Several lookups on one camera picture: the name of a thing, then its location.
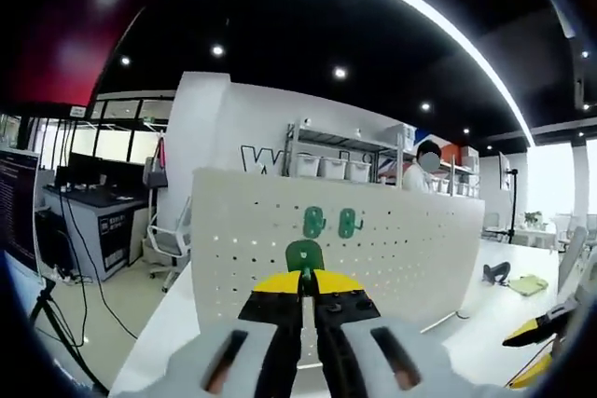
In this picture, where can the black tripod stand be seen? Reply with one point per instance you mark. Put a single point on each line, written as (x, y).
(51, 319)

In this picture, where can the black stand with screen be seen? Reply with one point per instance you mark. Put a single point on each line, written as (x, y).
(513, 197)

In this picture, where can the dark topped lab desk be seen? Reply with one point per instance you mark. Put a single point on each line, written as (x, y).
(107, 230)

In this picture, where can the dark grey tool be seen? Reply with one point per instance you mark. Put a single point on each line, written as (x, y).
(496, 272)

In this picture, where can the white storage bin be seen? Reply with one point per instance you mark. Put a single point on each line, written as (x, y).
(359, 171)
(308, 166)
(334, 168)

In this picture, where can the yellow-green cloth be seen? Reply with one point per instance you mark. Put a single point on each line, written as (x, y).
(527, 284)

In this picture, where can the green hook assembly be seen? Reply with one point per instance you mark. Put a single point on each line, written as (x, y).
(313, 224)
(304, 254)
(347, 225)

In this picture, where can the white perforated mounting plate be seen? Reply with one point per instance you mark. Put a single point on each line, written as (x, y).
(233, 239)

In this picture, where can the grey hanging bag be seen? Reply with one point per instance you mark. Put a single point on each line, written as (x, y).
(156, 176)

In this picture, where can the black desktop monitor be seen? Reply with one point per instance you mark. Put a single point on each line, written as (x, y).
(93, 169)

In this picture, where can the group of round ceiling spotlights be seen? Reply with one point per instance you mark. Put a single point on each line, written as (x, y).
(340, 72)

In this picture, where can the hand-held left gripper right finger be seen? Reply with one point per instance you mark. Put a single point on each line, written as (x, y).
(350, 314)

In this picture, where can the metal shelf rack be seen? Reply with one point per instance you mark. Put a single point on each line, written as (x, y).
(350, 141)

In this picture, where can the large dark red screen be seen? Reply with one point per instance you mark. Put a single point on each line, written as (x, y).
(70, 44)

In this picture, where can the small potted plant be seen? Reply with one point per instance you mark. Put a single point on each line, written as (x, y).
(532, 218)

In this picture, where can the white box on shelf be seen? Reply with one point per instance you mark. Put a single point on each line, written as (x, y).
(400, 135)

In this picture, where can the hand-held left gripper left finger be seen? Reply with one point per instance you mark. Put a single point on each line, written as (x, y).
(261, 314)

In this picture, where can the white office chair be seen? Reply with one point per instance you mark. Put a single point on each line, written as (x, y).
(170, 239)

